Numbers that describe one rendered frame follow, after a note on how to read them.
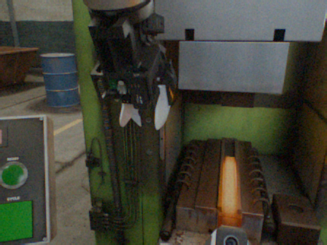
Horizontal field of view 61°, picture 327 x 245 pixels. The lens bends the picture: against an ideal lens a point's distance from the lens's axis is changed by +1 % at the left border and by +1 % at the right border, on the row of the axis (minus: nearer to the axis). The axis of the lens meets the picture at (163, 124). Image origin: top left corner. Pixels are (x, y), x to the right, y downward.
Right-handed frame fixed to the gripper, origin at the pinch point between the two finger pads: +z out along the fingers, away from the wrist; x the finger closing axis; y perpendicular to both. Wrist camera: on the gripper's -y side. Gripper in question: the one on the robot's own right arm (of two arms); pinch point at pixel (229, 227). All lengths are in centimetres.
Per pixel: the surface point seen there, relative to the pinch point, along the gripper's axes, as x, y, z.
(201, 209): -6.3, 3.4, 8.9
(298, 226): 15.1, 4.1, 8.9
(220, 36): -4.3, -35.8, 8.1
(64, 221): -114, 99, 105
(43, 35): -505, -25, 660
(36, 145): -42.7, -12.6, 2.1
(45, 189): -39.3, -4.1, -1.5
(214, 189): -3.5, 2.5, 16.8
